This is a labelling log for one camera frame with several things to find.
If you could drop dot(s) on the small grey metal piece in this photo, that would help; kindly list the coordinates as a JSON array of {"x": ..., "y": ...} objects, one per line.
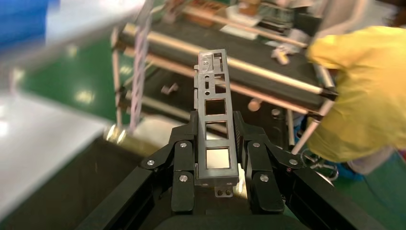
[{"x": 169, "y": 89}]

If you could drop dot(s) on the white paper sheet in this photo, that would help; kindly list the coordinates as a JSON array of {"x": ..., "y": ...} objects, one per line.
[{"x": 238, "y": 31}]

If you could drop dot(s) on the person in yellow clothes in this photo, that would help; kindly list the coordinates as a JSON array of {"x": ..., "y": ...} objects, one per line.
[{"x": 364, "y": 95}]

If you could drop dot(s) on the grey metal bracket square holes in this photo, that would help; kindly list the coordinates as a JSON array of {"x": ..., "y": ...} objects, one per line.
[{"x": 216, "y": 118}]

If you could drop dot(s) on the beige round knob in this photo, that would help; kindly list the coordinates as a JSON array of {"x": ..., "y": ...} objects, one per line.
[{"x": 254, "y": 105}]

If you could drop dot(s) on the small brown cardboard box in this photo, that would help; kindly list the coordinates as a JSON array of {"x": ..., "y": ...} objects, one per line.
[{"x": 250, "y": 8}]

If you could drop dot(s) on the small grey round knob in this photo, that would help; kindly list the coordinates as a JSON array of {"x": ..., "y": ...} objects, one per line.
[{"x": 276, "y": 112}]

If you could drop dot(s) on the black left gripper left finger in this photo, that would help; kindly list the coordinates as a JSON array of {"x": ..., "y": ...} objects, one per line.
[{"x": 184, "y": 155}]

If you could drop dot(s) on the open cardboard box red items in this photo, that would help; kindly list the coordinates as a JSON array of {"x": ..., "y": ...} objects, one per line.
[{"x": 206, "y": 16}]

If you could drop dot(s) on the white handheld tool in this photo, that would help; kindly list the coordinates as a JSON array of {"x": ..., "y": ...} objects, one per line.
[{"x": 280, "y": 54}]

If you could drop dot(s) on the black belt conveyor table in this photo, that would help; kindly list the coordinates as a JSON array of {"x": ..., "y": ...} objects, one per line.
[{"x": 253, "y": 57}]

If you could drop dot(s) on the large blue plastic bin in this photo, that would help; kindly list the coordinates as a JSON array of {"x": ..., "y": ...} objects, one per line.
[{"x": 19, "y": 22}]

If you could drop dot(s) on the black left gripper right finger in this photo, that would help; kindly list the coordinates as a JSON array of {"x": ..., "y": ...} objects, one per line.
[{"x": 257, "y": 158}]

